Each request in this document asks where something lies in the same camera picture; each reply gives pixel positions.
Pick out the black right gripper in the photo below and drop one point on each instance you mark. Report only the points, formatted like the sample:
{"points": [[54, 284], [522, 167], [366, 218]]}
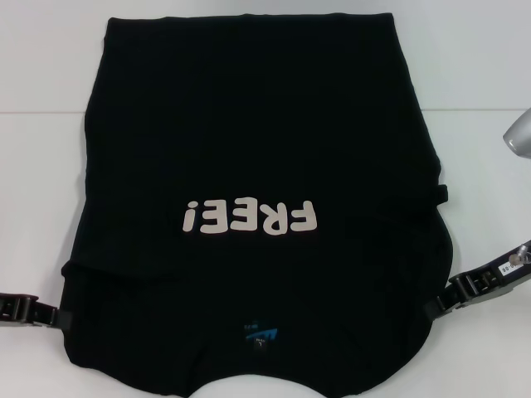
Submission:
{"points": [[489, 284]]}

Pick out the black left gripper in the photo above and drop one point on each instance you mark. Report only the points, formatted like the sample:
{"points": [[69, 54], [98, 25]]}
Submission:
{"points": [[16, 311]]}

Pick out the black shirt with FREE print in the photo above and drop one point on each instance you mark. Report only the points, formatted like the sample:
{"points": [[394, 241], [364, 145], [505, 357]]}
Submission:
{"points": [[265, 124]]}

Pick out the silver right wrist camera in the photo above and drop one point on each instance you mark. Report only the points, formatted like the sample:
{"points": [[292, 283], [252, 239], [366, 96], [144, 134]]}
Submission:
{"points": [[518, 137]]}

